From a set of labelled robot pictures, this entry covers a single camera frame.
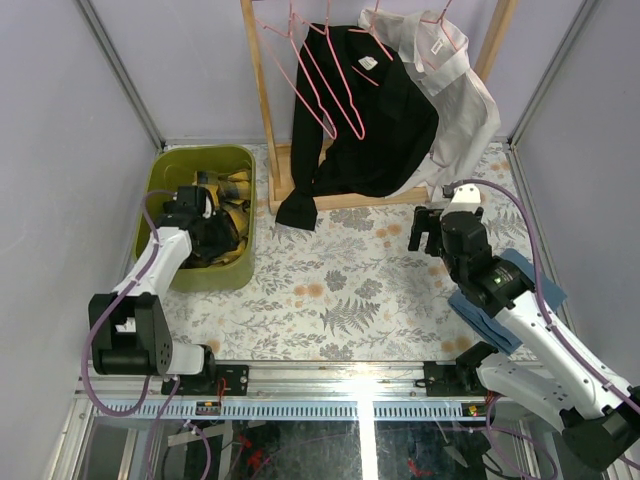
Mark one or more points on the grey slotted cable duct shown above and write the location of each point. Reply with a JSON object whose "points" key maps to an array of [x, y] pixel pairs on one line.
{"points": [[243, 409]]}

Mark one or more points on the yellow plaid flannel shirt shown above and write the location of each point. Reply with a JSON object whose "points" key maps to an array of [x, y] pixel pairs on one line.
{"points": [[232, 193]]}

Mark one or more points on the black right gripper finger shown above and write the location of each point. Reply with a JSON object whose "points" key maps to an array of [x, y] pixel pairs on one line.
{"points": [[420, 225], [434, 243]]}

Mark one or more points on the pink hanger of plaid shirt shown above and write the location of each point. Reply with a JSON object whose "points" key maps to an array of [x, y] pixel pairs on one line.
{"points": [[357, 125]]}

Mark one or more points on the wooden clothes rack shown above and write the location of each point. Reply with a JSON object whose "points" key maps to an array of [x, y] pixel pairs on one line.
{"points": [[280, 183]]}

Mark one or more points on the floral patterned tablecloth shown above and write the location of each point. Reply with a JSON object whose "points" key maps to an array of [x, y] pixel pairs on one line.
{"points": [[349, 290]]}

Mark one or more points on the aluminium front frame rail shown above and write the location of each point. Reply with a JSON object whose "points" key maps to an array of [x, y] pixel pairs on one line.
{"points": [[301, 380]]}

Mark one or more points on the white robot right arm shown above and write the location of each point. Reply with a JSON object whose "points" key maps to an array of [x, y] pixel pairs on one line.
{"points": [[595, 410]]}

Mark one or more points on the olive green plastic basket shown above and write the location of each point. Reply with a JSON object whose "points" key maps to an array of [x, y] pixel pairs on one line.
{"points": [[177, 168]]}

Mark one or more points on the black button shirt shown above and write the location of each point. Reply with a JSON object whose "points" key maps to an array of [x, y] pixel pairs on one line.
{"points": [[212, 238]]}

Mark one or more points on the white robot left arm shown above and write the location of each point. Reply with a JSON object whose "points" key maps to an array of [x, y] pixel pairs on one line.
{"points": [[129, 333]]}

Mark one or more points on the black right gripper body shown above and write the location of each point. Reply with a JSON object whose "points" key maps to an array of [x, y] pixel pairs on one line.
{"points": [[449, 257]]}

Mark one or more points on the white hanging shirt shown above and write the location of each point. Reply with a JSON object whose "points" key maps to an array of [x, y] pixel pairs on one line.
{"points": [[468, 115]]}

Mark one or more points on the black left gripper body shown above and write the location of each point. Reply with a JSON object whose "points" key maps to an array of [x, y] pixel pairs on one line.
{"points": [[220, 236]]}

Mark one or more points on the pink hanger of black shirt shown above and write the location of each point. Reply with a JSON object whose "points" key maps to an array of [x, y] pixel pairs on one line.
{"points": [[369, 62]]}

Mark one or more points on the pink hanger of white shirt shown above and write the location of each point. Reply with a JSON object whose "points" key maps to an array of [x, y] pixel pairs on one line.
{"points": [[446, 38]]}

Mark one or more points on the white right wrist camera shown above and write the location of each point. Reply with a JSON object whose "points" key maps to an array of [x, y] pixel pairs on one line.
{"points": [[461, 198]]}

